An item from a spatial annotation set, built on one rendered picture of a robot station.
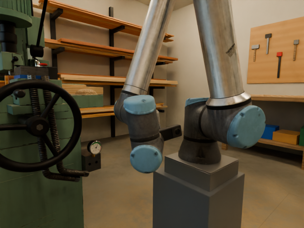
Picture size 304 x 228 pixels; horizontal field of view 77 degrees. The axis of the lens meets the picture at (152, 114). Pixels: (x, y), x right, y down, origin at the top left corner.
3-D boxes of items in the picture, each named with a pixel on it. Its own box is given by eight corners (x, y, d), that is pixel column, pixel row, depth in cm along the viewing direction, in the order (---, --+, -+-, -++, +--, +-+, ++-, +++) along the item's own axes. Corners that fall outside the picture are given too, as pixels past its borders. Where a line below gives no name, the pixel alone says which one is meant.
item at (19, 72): (20, 78, 64) (18, 61, 63) (13, 79, 71) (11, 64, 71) (61, 79, 73) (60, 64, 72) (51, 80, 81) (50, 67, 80)
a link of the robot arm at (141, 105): (116, 98, 60) (124, 135, 62) (127, 100, 49) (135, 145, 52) (144, 92, 63) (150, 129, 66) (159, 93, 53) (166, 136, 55)
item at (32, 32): (28, 45, 100) (26, 14, 98) (23, 47, 106) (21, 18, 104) (45, 47, 106) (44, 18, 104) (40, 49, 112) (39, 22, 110)
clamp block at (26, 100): (17, 106, 63) (15, 78, 62) (9, 103, 72) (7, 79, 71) (64, 103, 73) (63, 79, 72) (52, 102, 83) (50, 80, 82)
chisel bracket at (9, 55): (2, 73, 76) (1, 51, 75) (-3, 75, 86) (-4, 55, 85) (25, 74, 81) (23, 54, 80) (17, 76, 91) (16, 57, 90)
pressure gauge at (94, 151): (90, 159, 87) (89, 142, 86) (86, 158, 89) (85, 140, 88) (102, 156, 91) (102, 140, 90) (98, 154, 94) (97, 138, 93)
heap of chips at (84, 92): (83, 94, 90) (83, 88, 90) (72, 94, 99) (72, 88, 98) (99, 94, 96) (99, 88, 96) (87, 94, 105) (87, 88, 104)
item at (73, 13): (45, 160, 252) (32, -41, 222) (35, 149, 293) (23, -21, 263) (179, 131, 432) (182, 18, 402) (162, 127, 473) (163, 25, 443)
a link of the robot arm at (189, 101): (203, 131, 98) (205, 96, 96) (228, 139, 82) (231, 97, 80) (177, 133, 92) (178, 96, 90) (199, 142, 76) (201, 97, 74)
